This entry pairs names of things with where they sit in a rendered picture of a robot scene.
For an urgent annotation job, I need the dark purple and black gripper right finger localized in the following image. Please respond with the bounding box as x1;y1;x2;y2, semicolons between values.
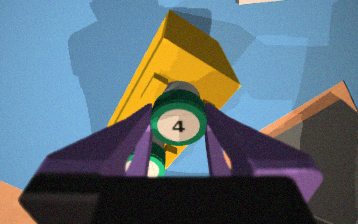
205;103;323;203

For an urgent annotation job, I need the blue flat mat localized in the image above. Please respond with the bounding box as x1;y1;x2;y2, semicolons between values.
0;0;358;190

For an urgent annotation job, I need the green screw cap with number 4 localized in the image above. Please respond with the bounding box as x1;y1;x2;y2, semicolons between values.
150;89;207;146

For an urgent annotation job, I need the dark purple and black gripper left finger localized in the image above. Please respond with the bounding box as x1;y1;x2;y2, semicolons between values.
33;103;153;176

